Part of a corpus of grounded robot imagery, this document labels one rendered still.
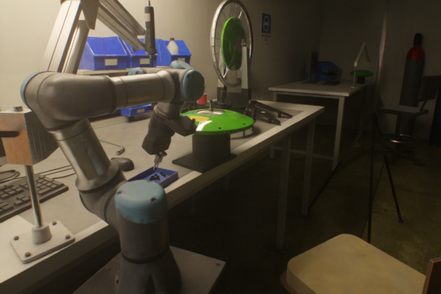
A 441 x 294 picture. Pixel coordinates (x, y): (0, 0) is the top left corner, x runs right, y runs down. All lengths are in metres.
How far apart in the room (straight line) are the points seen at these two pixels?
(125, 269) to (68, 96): 0.32
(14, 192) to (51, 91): 0.51
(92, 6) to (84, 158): 0.41
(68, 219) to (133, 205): 0.30
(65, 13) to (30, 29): 0.86
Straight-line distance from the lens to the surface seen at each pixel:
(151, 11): 1.26
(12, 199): 0.93
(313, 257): 1.12
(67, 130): 0.55
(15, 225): 0.83
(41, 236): 0.71
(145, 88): 0.51
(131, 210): 0.52
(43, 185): 0.96
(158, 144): 0.79
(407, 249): 2.48
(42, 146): 0.65
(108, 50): 1.76
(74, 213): 0.81
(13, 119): 0.63
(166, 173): 0.95
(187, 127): 0.71
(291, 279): 1.06
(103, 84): 0.47
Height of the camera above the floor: 1.29
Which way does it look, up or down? 14 degrees down
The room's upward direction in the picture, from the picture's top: straight up
